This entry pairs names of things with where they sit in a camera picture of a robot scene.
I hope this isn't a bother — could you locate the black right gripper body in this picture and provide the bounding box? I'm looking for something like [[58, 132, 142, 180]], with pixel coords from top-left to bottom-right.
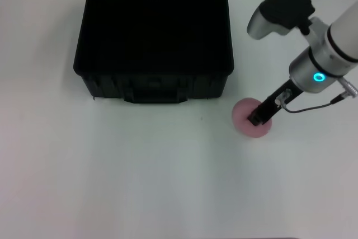
[[258, 79, 305, 119]]

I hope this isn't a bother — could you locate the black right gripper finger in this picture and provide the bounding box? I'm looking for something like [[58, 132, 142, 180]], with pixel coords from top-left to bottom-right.
[[247, 109, 267, 127]]

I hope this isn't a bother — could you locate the pink peach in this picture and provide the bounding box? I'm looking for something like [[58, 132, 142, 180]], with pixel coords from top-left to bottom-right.
[[231, 97, 273, 139]]

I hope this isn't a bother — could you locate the black plastic carrying case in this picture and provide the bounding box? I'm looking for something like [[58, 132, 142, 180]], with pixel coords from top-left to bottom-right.
[[73, 0, 252, 104]]

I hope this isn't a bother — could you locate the right arm cable with connector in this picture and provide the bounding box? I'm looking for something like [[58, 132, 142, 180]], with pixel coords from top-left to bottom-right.
[[275, 76, 358, 114]]

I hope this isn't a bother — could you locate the black silver right wrist camera mount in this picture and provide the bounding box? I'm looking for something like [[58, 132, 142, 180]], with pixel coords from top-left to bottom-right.
[[246, 0, 328, 44]]

